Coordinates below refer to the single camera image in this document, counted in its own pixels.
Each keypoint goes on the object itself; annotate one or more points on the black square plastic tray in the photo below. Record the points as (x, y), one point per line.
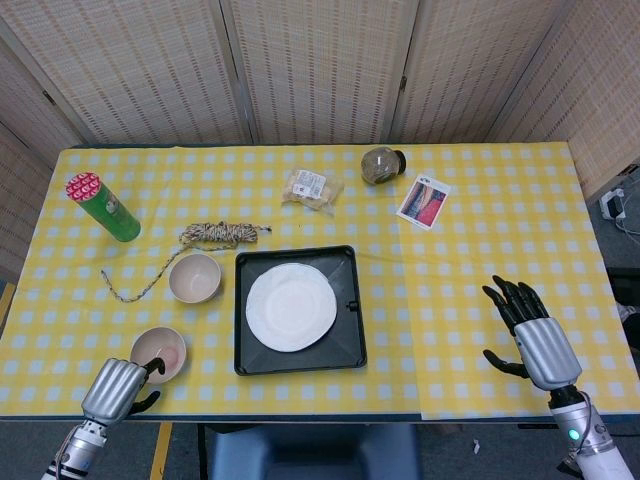
(350, 345)

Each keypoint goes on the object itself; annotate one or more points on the round glass jar black lid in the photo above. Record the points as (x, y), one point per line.
(381, 166)

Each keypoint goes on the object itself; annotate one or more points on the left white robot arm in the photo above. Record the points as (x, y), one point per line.
(77, 450)

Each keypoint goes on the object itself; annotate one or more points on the white card with red picture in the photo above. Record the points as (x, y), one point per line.
(424, 201)

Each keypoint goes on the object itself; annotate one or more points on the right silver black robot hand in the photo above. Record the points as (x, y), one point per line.
(547, 352)

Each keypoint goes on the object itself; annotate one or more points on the plain pink bowl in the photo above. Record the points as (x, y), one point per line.
(194, 277)

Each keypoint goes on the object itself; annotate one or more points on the grey shoe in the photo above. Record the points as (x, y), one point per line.
(630, 311)

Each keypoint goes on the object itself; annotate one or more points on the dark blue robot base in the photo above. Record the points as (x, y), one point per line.
(315, 452)

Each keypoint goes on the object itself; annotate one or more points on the woven folding screen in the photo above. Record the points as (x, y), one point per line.
(320, 70)

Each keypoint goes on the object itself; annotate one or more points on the yellow white checked tablecloth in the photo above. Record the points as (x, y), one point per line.
(525, 210)

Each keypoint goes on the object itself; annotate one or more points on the clear bag of snacks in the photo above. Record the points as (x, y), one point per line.
(312, 191)

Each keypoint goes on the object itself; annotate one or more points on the green cylinder can red lid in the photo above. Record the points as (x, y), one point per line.
(106, 210)

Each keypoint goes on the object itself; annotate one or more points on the pink bowl with red stain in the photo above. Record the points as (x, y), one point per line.
(167, 345)

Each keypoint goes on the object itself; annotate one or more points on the white power adapter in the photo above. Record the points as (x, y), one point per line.
(613, 203)

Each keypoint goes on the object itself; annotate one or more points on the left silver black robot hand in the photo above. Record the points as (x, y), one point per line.
(112, 392)

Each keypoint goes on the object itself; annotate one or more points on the white round plate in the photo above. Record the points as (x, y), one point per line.
(291, 307)

